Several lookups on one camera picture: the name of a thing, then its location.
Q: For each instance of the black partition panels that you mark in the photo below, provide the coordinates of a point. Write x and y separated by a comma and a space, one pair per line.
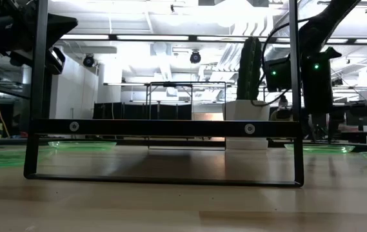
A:
131, 111

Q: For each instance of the black round hanging device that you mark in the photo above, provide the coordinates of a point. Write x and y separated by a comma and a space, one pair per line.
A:
88, 60
195, 57

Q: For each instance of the black aluminium table frame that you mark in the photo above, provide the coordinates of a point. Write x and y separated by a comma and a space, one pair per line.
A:
138, 142

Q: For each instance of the green cactus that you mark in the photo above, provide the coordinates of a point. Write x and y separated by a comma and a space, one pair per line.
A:
249, 71

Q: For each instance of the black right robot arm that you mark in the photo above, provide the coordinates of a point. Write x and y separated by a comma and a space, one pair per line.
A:
325, 22

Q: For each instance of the white hexagonal plant pot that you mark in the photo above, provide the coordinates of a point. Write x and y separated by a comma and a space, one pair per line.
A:
244, 111

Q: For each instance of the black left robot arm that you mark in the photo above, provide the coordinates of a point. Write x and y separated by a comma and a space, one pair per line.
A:
2, 29

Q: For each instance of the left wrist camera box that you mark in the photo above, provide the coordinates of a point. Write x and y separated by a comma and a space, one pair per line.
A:
55, 62

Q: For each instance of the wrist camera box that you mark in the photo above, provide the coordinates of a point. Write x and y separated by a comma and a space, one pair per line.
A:
55, 62
278, 77

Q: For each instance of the wooden tray with black ends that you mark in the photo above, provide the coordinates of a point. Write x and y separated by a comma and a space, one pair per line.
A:
170, 128

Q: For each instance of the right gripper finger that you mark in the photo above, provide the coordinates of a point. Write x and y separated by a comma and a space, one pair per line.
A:
311, 127
334, 127

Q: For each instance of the black monitor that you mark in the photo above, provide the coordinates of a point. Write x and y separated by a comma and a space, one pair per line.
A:
359, 114

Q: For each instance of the person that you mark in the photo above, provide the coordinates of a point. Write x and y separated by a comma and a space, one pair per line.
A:
282, 112

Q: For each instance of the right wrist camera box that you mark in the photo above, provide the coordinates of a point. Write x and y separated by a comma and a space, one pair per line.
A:
278, 77

